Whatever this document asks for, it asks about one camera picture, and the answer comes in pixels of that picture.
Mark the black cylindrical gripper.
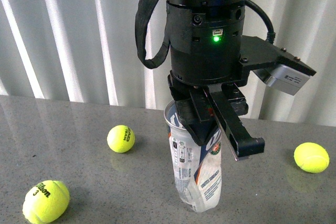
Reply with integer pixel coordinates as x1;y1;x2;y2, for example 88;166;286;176
165;0;248;145

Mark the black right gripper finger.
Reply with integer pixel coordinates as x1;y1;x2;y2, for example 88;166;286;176
204;86;265;161

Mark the clear Wilson tennis ball can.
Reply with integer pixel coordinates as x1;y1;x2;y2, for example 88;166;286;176
164;101;222;212

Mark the plain yellow tennis ball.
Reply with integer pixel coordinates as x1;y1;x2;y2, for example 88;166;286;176
293;142;330;174

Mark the Head Team tennis ball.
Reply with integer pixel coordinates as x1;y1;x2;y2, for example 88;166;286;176
107;125;135;153

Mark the Wilson 3 tennis ball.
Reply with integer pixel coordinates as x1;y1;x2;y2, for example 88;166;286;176
23;180;70;223

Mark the white pleated curtain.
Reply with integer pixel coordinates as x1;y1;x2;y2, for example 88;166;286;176
1;0;335;126

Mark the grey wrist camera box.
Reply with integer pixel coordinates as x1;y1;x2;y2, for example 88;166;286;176
253;64;310;95

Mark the black camera mounting bracket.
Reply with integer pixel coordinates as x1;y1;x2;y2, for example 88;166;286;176
238;36;316;79

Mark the black camera cable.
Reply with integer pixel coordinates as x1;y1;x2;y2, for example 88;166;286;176
244;0;276;45

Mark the black sleeved cable loop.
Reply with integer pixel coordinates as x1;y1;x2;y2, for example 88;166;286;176
134;0;175;70

